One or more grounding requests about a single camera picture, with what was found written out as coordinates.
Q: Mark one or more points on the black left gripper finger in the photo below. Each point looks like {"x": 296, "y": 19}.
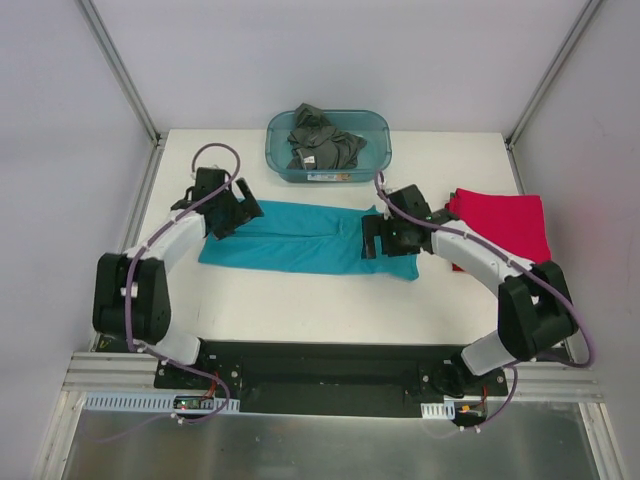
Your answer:
{"x": 225, "y": 224}
{"x": 249, "y": 205}

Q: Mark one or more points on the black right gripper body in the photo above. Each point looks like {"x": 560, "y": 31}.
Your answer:
{"x": 379, "y": 236}

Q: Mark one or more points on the teal t shirt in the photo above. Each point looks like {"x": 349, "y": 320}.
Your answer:
{"x": 304, "y": 238}

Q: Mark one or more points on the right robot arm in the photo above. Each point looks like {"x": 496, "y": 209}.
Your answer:
{"x": 533, "y": 298}

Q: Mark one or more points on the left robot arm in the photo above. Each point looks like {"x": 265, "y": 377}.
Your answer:
{"x": 132, "y": 300}

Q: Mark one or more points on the dark grey crumpled shirt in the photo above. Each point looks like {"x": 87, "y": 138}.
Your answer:
{"x": 316, "y": 144}

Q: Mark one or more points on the teal plastic bin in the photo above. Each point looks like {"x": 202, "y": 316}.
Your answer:
{"x": 369, "y": 125}

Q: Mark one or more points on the folded red t shirt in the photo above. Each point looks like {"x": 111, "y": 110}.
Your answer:
{"x": 513, "y": 222}

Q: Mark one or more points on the left aluminium frame post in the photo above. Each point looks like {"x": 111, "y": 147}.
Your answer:
{"x": 111, "y": 55}

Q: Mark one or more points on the aluminium frame post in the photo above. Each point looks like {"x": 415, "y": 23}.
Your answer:
{"x": 111, "y": 55}
{"x": 560, "y": 59}

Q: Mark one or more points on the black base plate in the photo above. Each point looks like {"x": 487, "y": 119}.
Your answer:
{"x": 361, "y": 380}

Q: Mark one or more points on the right white cable duct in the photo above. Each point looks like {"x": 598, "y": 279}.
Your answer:
{"x": 438, "y": 411}

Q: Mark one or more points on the white cable duct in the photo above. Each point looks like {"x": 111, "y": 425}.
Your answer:
{"x": 438, "y": 411}
{"x": 159, "y": 403}

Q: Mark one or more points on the left white cable duct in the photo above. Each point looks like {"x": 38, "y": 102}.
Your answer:
{"x": 159, "y": 403}

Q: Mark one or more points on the aluminium front rail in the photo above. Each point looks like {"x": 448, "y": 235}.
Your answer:
{"x": 121, "y": 372}

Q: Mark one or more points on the right aluminium frame post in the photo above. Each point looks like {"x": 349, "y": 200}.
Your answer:
{"x": 560, "y": 59}

